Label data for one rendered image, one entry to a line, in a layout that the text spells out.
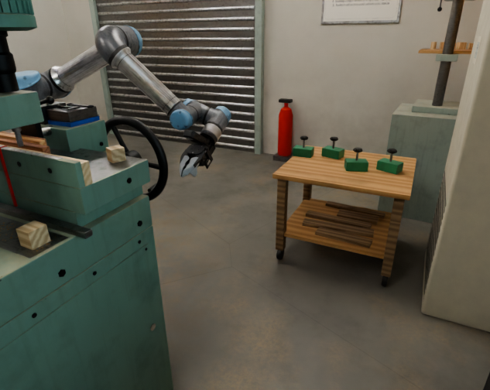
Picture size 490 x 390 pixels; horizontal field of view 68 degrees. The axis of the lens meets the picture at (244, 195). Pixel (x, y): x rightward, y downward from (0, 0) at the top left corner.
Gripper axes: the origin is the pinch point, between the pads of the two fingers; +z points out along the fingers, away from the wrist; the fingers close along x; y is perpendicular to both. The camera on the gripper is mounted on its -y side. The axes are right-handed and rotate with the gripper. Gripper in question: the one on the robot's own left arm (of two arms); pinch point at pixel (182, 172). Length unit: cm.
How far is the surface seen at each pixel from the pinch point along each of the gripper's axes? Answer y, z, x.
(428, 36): 90, -234, -64
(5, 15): -69, 20, -2
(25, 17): -66, 16, -1
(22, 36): 50, -180, 344
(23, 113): -51, 28, 4
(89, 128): -34.3, 14.8, 7.4
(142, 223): -19.1, 31.7, -14.3
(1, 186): -39, 41, 12
